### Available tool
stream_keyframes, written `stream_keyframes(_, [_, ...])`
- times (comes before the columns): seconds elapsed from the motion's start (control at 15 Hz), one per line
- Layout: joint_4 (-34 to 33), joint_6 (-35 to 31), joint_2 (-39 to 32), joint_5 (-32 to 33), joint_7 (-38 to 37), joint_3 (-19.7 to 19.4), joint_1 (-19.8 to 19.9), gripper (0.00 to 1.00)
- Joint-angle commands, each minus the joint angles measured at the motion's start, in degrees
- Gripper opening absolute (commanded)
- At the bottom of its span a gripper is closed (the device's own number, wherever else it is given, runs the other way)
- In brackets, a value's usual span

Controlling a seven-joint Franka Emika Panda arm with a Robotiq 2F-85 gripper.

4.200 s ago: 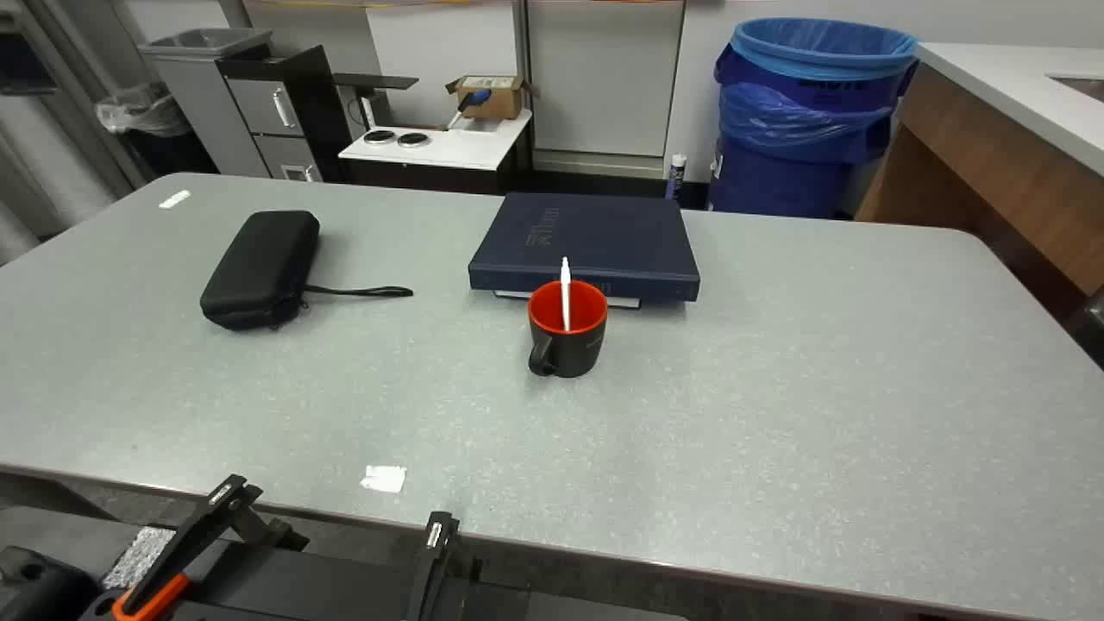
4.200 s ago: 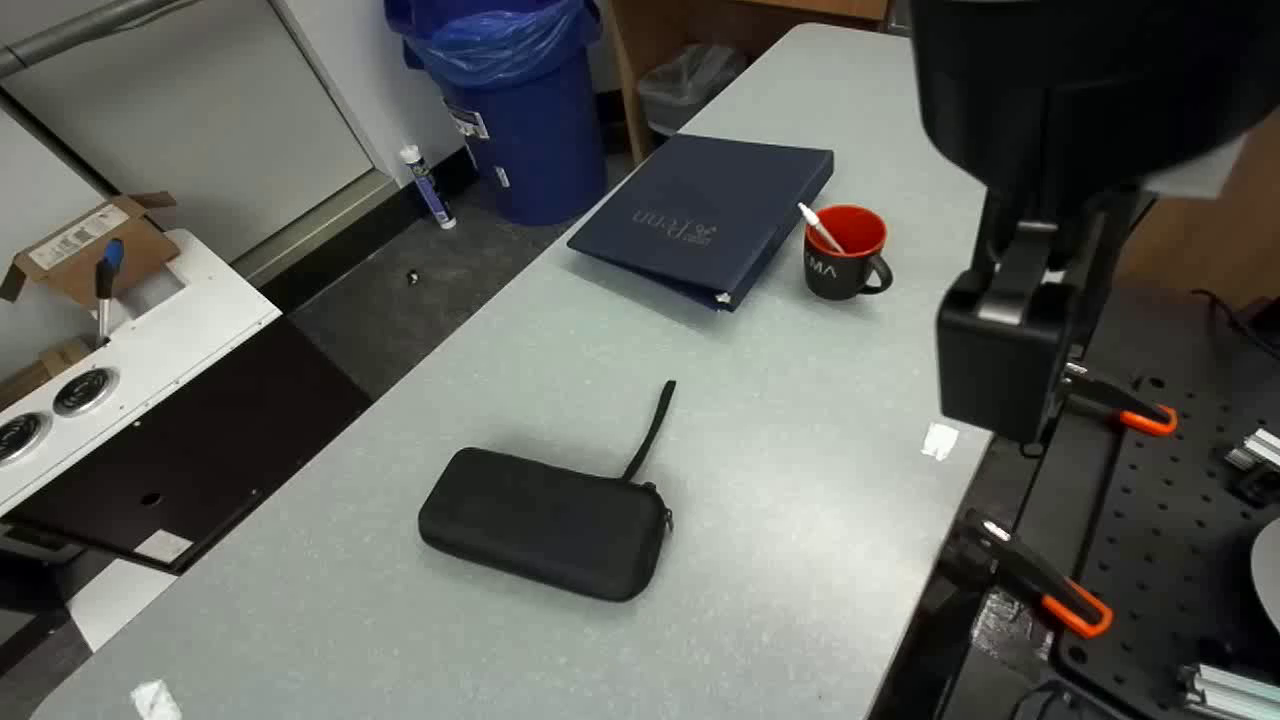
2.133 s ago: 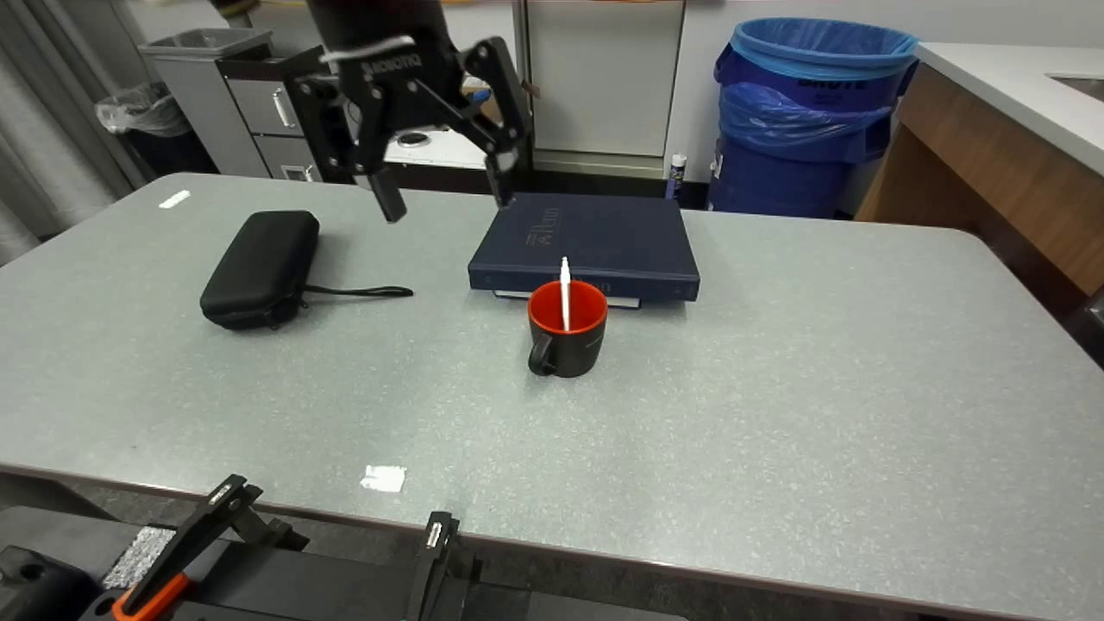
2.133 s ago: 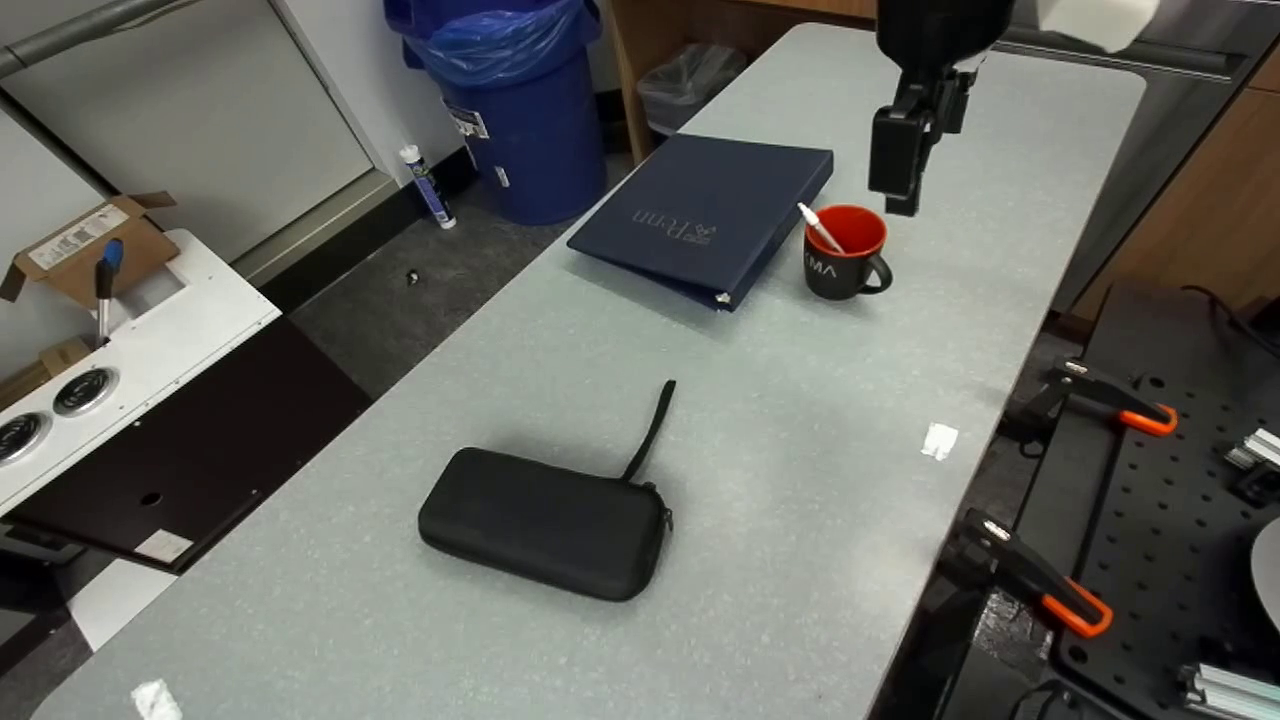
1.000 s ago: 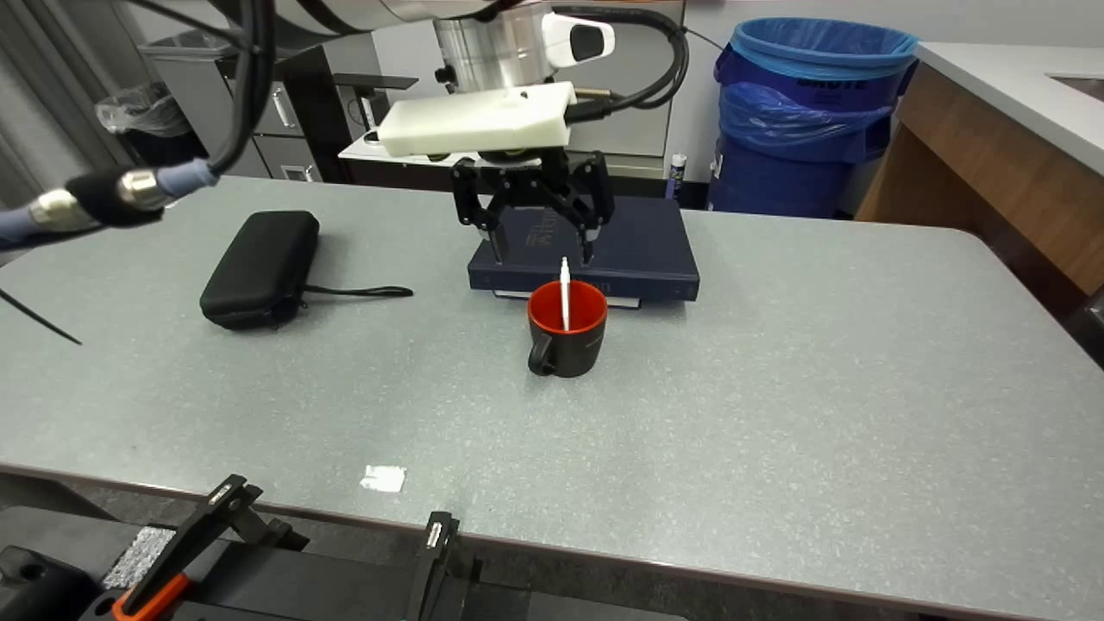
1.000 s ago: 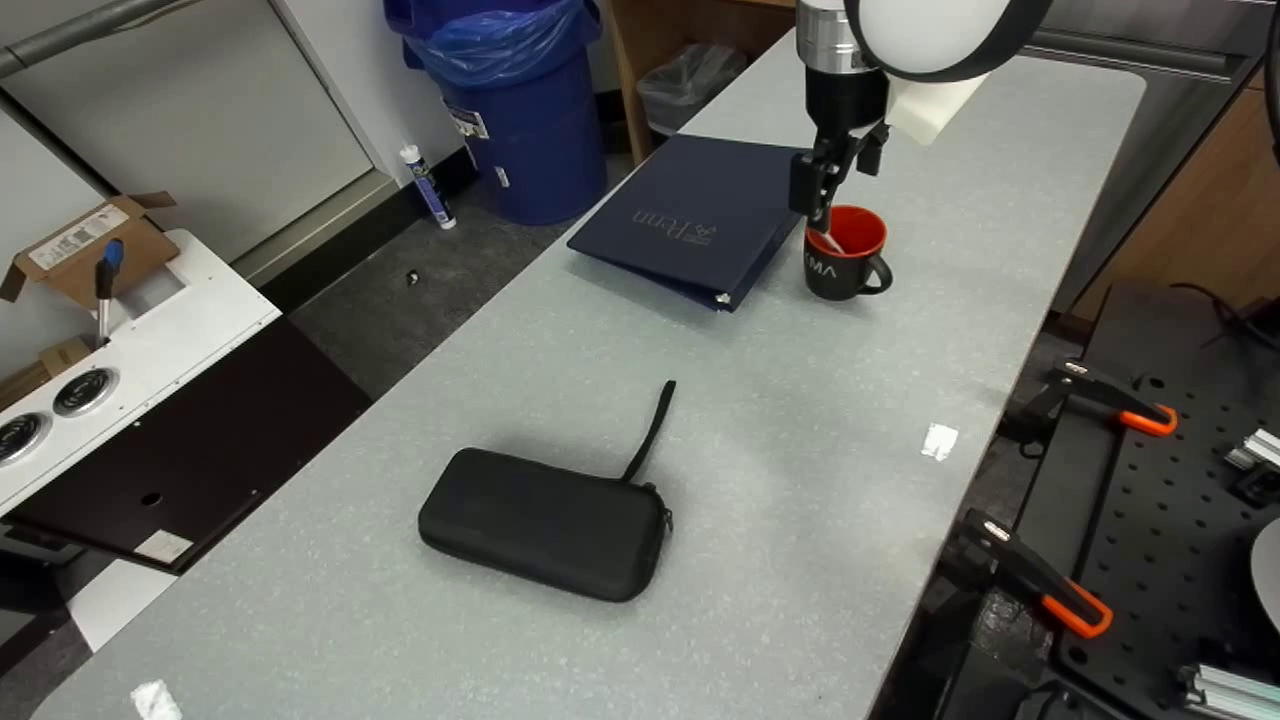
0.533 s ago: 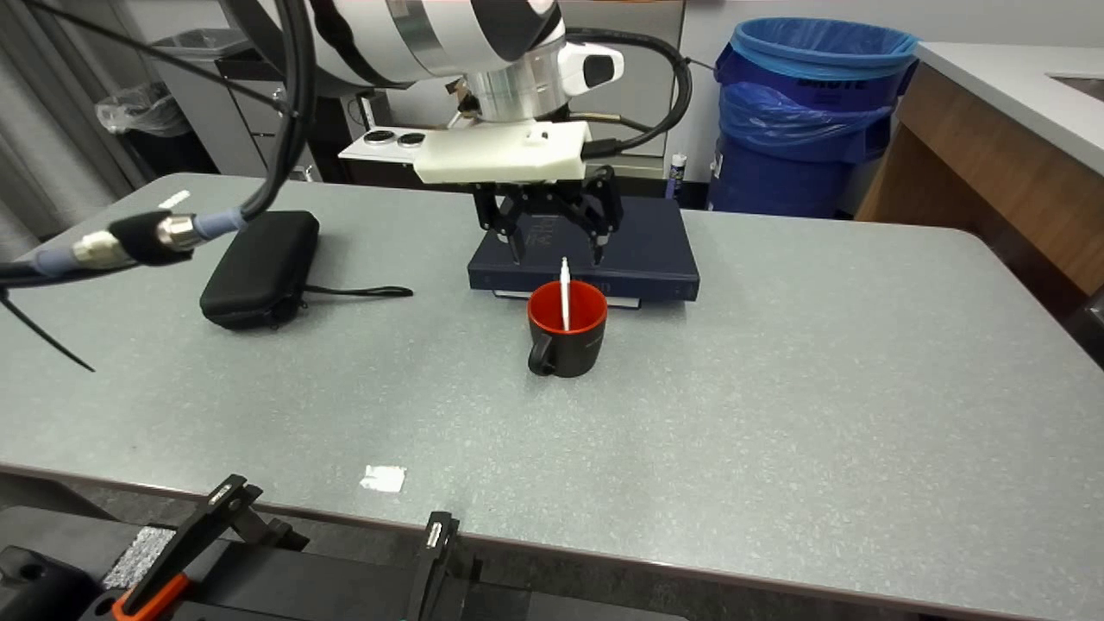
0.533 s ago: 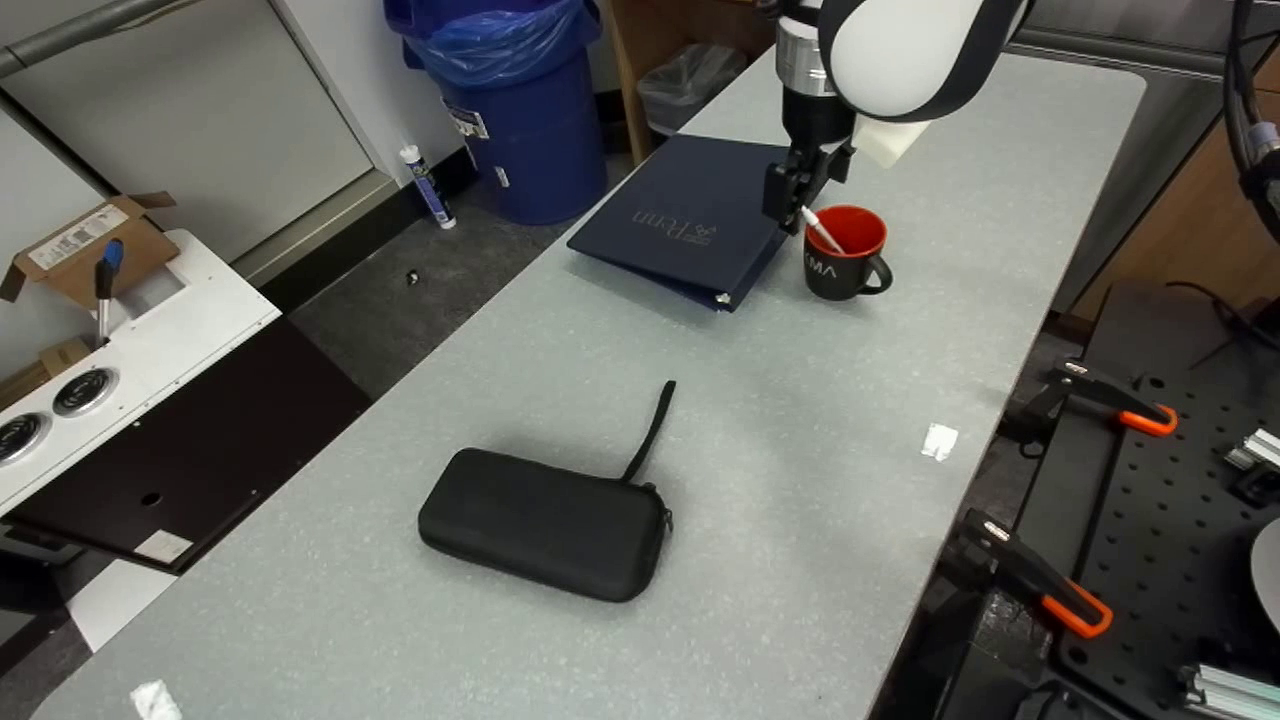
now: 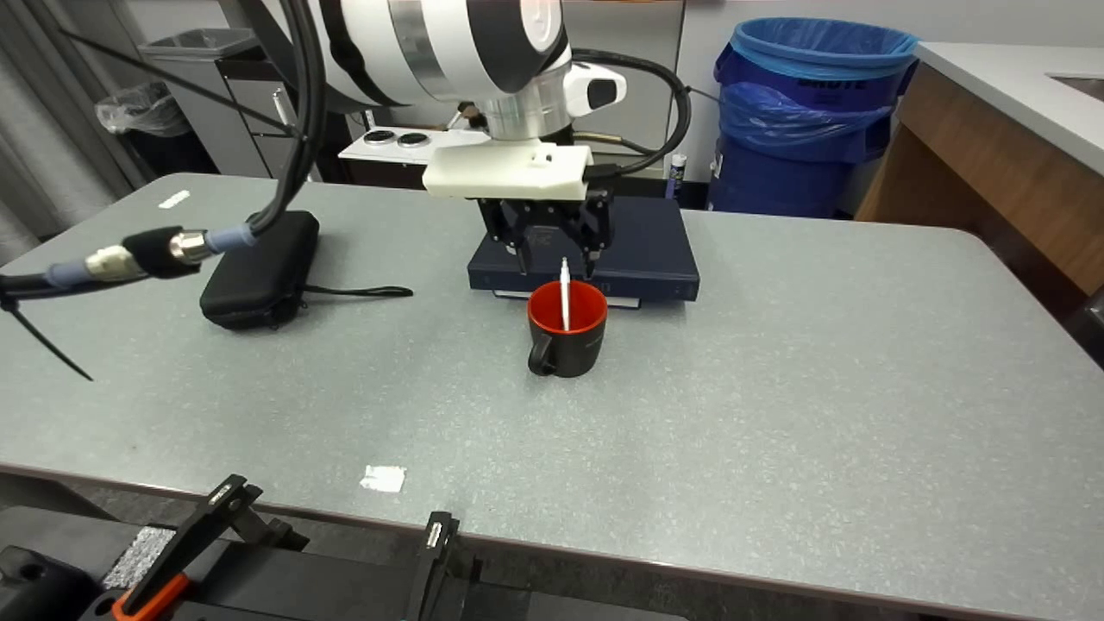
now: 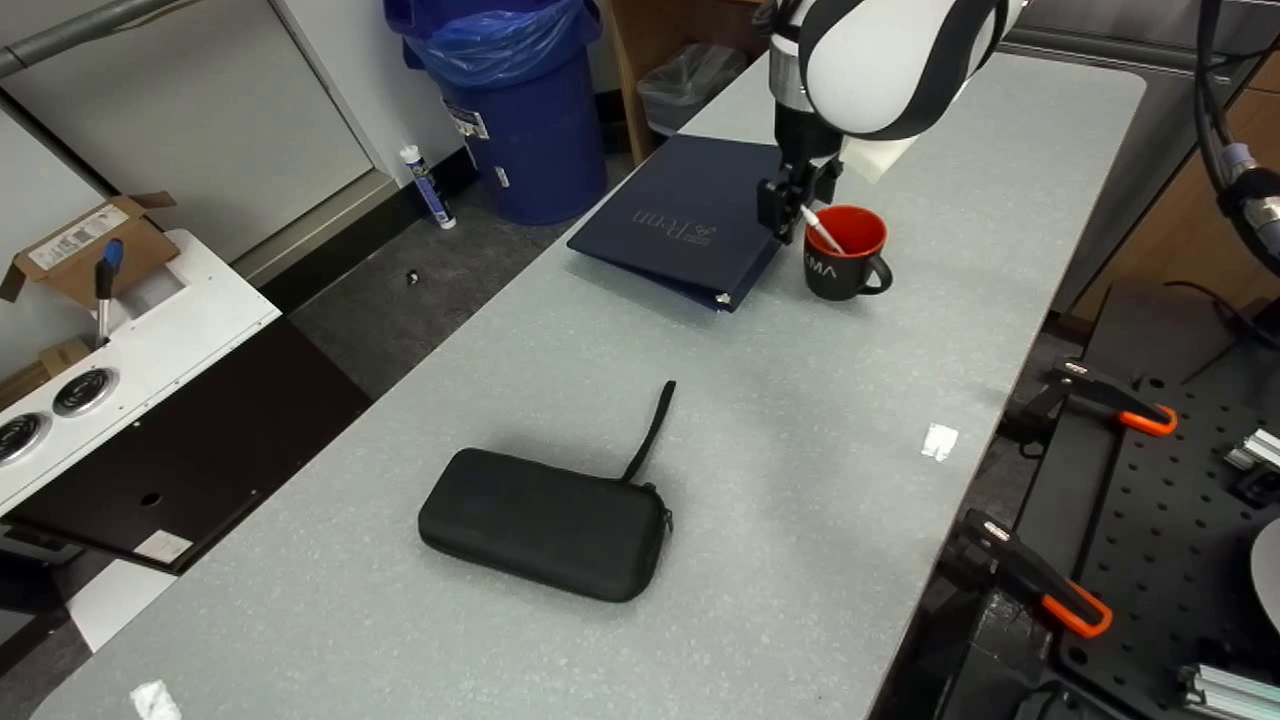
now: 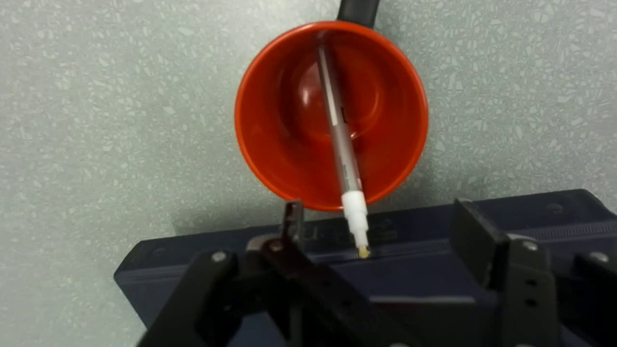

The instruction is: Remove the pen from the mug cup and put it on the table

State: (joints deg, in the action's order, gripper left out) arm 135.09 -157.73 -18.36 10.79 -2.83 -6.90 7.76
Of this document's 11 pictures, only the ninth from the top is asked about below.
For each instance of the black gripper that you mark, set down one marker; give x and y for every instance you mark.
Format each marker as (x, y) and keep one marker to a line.
(539, 214)

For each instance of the white pen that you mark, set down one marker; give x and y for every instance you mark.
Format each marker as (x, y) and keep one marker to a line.
(562, 290)

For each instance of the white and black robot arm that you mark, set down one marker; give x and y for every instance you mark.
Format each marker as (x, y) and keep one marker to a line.
(450, 47)

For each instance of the red and black mug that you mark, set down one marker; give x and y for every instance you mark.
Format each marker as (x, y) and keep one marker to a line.
(569, 341)

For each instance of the navy blue flat box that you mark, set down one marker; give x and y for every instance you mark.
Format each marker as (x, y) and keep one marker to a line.
(657, 257)

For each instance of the small white side table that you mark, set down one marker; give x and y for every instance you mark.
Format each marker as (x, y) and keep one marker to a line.
(390, 143)

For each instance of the blue trash bin with liner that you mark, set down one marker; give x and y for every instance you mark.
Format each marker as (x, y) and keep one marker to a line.
(806, 124)

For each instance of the white square tape patch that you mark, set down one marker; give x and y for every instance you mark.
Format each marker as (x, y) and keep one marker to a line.
(383, 479)

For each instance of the black table clamp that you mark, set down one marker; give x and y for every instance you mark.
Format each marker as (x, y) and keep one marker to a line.
(436, 565)

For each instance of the grey filing cabinet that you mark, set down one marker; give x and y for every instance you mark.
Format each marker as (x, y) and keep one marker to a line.
(229, 108)

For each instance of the small white tape strip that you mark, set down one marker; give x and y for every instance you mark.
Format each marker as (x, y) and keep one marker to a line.
(175, 198)

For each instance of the bin with clear plastic bag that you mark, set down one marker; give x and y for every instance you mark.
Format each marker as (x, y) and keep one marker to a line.
(143, 124)

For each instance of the wooden counter with white top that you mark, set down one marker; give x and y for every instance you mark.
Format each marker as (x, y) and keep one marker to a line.
(1011, 141)

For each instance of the black and orange clamp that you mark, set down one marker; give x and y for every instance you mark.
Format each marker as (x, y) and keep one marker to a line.
(184, 550)

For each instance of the white wrist mount plate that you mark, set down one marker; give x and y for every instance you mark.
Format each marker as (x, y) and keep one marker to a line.
(504, 170)

